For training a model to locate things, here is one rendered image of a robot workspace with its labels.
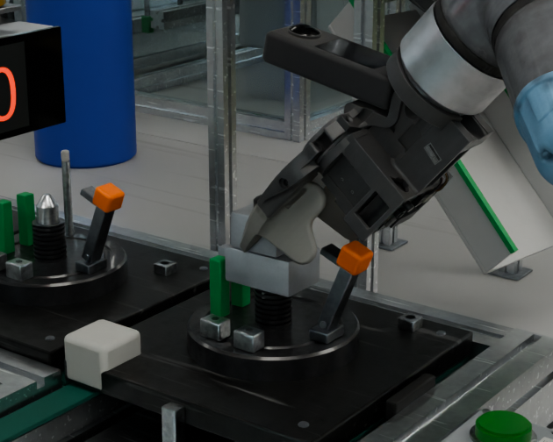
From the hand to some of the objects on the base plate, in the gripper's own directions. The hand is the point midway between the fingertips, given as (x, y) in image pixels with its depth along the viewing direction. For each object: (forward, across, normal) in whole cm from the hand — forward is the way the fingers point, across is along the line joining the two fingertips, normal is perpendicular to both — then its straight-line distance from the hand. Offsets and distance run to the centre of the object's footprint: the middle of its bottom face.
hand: (267, 223), depth 101 cm
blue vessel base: (+68, +60, +45) cm, 102 cm away
